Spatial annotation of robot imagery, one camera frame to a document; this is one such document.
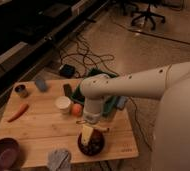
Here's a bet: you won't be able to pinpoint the orange fruit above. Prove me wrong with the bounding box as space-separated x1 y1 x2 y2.
71 103 83 117

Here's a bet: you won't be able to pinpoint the wooden spoon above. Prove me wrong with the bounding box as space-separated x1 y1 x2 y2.
76 120 110 132

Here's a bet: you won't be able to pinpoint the white paper cup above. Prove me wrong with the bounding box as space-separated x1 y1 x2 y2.
55 96 72 114

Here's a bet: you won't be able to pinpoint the black office chair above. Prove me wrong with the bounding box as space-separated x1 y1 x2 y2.
131 0 166 30

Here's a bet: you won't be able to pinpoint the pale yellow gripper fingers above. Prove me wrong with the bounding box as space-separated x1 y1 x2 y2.
81 125 94 146

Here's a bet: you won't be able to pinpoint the green tray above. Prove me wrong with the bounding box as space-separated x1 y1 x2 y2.
70 68 118 117

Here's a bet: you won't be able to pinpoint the black power adapter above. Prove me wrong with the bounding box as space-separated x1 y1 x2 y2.
59 64 75 78

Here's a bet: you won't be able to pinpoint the dark brown bowl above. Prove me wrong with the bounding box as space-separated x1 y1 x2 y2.
78 130 105 156

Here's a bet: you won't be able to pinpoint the grey blue towel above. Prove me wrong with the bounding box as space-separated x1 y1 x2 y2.
47 149 71 171

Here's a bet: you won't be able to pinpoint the small metal can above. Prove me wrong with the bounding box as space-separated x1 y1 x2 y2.
15 84 28 98

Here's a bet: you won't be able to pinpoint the dark rectangular block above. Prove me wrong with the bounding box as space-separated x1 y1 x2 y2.
63 84 72 97

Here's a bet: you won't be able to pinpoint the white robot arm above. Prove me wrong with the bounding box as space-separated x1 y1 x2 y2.
80 62 190 171

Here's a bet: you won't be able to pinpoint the wooden table board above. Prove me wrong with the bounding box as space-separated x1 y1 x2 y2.
0 79 139 168

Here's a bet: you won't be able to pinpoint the orange carrot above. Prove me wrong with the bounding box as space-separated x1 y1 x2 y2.
8 104 29 122

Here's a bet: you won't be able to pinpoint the black floor cables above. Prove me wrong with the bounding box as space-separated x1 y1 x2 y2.
49 33 121 79

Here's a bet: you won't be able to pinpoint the light blue cloth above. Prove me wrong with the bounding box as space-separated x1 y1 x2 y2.
116 96 128 110

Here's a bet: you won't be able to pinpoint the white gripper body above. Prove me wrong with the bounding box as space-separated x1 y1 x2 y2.
83 98 104 124

